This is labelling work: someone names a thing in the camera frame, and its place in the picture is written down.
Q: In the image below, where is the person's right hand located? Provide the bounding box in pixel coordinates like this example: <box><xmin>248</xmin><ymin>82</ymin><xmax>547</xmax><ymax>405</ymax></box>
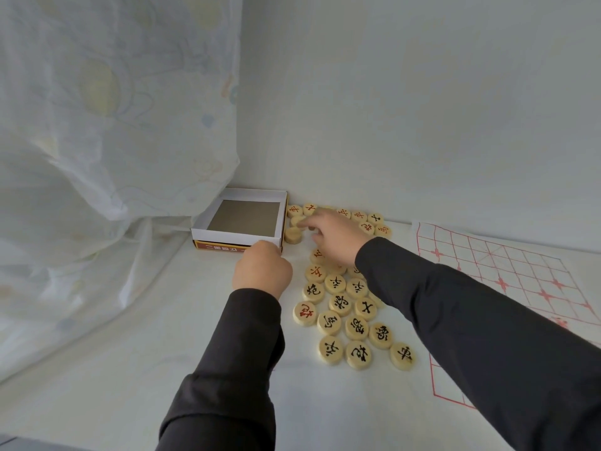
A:
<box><xmin>296</xmin><ymin>209</ymin><xmax>376</xmax><ymax>268</ymax></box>

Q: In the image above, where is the person's left hand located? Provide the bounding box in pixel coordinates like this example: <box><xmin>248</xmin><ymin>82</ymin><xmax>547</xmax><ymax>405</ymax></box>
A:
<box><xmin>232</xmin><ymin>239</ymin><xmax>294</xmax><ymax>301</ymax></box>

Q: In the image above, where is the pile of wooden xiangqi pieces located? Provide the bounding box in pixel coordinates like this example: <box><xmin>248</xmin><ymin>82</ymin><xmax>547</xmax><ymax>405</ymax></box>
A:
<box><xmin>283</xmin><ymin>202</ymin><xmax>394</xmax><ymax>371</ymax></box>

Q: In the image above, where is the red grid xiangqi board sheet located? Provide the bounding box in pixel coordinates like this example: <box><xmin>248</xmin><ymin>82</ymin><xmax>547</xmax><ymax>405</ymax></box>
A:
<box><xmin>411</xmin><ymin>221</ymin><xmax>601</xmax><ymax>412</ymax></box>

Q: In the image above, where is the person's right forearm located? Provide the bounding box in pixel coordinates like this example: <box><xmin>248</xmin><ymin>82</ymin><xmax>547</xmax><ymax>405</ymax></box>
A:
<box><xmin>354</xmin><ymin>237</ymin><xmax>601</xmax><ymax>451</ymax></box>

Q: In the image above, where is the person's left forearm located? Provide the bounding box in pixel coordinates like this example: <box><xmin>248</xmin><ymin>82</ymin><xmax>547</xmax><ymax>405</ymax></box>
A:
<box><xmin>155</xmin><ymin>288</ymin><xmax>286</xmax><ymax>451</ymax></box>

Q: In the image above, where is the white cardboard box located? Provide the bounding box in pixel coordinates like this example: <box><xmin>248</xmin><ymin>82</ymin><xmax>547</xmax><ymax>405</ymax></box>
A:
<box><xmin>190</xmin><ymin>186</ymin><xmax>289</xmax><ymax>253</ymax></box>

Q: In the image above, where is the sheer white curtain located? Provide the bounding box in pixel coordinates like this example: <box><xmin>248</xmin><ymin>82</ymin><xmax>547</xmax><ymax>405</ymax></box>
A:
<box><xmin>0</xmin><ymin>0</ymin><xmax>243</xmax><ymax>381</ymax></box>

